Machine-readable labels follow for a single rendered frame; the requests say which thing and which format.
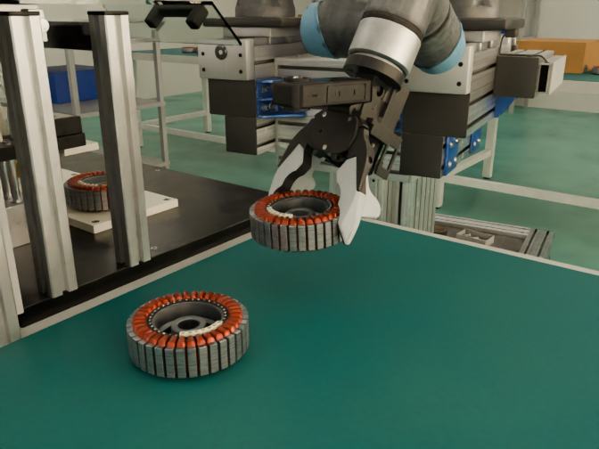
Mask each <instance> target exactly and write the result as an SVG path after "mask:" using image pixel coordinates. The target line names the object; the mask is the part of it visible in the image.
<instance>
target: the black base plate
mask: <svg viewBox="0 0 599 449"><path fill-rule="evenodd" d="M60 162H61V168H63V169H66V170H69V171H73V172H77V173H80V174H82V173H86V172H89V173H90V172H92V171H94V172H96V171H97V170H99V171H101V173H102V170H106V169H105V161H104V154H100V153H96V152H91V151H86V152H81V153H77V154H73V155H69V156H62V155H60ZM142 168H143V177H144V190H145V191H148V192H153V193H157V194H160V195H164V196H168V197H170V198H174V199H177V202H178V207H175V208H171V209H168V210H165V211H162V212H160V213H157V214H153V215H150V216H148V217H147V224H148V234H149V244H150V254H151V260H148V261H146V262H143V261H138V262H139V265H135V266H133V267H130V266H127V265H126V264H125V262H124V263H119V262H116V256H115V248H114V240H113V231H112V228H111V229H108V230H105V231H102V232H99V233H90V232H88V231H85V230H82V229H79V228H77V227H75V226H72V225H70V238H71V244H72V250H73V257H74V264H75V270H76V276H77V283H78V288H77V289H76V290H73V291H71V292H69V291H66V290H64V291H63V292H62V294H63V295H61V296H59V297H57V298H51V297H49V296H47V292H46V293H42V292H40V291H38V287H37V277H36V272H35V267H34V261H33V256H32V250H31V244H30V243H28V244H25V245H22V246H19V247H16V248H13V249H12V250H13V254H14V260H15V265H16V270H17V275H18V280H19V285H20V291H21V300H22V305H23V310H24V313H22V314H18V320H19V325H20V327H21V328H25V327H27V326H29V325H31V324H33V323H35V322H39V321H42V320H44V319H45V318H48V317H50V316H52V315H55V314H58V313H60V312H62V311H65V310H67V309H69V308H72V307H74V306H77V305H79V304H82V303H84V302H86V301H88V300H90V299H92V298H96V297H98V296H101V295H102V294H105V293H107V292H109V291H112V290H115V289H117V288H119V287H121V286H124V285H126V284H129V283H130V282H134V281H136V280H138V279H141V278H143V277H145V276H147V275H149V274H152V273H155V272H158V271H159V270H161V269H164V268H166V267H168V266H171V265H174V264H176V263H178V262H181V261H183V260H185V259H187V258H189V257H193V256H195V255H198V254H200V253H202V252H204V251H206V250H208V249H212V248H214V247H216V246H218V245H221V244H223V243H225V242H228V241H230V240H233V239H235V238H237V237H240V236H242V235H244V234H246V233H250V232H251V230H250V207H251V206H252V205H253V204H254V203H256V201H258V200H260V199H262V198H264V197H266V196H268V194H269V192H266V191H262V190H258V189H254V188H250V187H246V186H242V185H238V184H230V183H227V182H222V181H218V180H215V179H210V178H207V177H202V176H195V175H191V174H187V173H183V172H179V171H175V170H171V169H166V168H163V167H155V166H152V165H147V164H144V163H142Z"/></svg>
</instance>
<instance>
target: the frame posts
mask: <svg viewBox="0 0 599 449"><path fill-rule="evenodd" d="M39 15H40V12H0V62H1V67H2V72H3V78H4V88H5V93H6V99H7V104H8V110H9V115H10V120H11V126H12V137H13V142H14V148H15V153H16V159H17V164H18V169H19V175H20V180H21V190H22V196H23V201H24V207H25V212H26V218H27V223H28V229H29V238H30V244H31V250H32V256H33V261H34V267H35V272H36V277H37V287H38V291H40V292H42V293H46V292H47V296H49V297H51V298H57V297H59V296H61V295H63V294H62V292H63V291H64V290H66V291H69V292H71V291H73V290H76V289H77V288H78V283H77V276H76V270H75V264H74V257H73V250H72V244H71V238H70V226H69V219H68V212H67V206H66V200H65V193H64V187H63V181H62V169H61V162H60V155H59V149H58V143H57V136H56V130H55V124H54V116H53V105H52V98H51V92H50V86H49V79H48V72H47V66H46V59H45V48H44V41H43V35H42V29H41V21H40V16H39ZM87 15H88V21H89V28H90V37H91V45H92V53H93V60H94V75H95V83H96V92H97V99H98V107H99V115H100V123H101V130H102V139H103V154H104V161H105V169H106V177H107V185H108V193H109V201H110V209H111V224H112V231H113V240H114V248H115V256H116V262H119V263H124V262H125V264H126V265H127V266H130V267H133V266H135V265H139V262H138V261H143V262H146V261H148V260H151V254H150V244H149V234H148V224H147V215H146V206H145V196H144V177H143V168H142V158H141V148H140V138H139V128H138V118H137V109H136V99H135V81H134V71H133V62H132V52H131V42H130V32H129V22H128V15H129V13H128V11H87Z"/></svg>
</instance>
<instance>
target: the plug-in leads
mask: <svg viewBox="0 0 599 449"><path fill-rule="evenodd" d="M0 86H1V87H2V89H3V91H4V94H5V97H6V93H5V88H4V85H3V84H2V83H1V81H0ZM6 104H7V101H6ZM6 113H7V118H8V123H9V128H10V135H9V132H8V128H7V125H6V120H5V116H4V109H3V107H2V106H1V103H0V145H4V141H3V139H8V138H10V141H13V137H12V126H11V120H10V115H9V110H8V104H7V112H6Z"/></svg>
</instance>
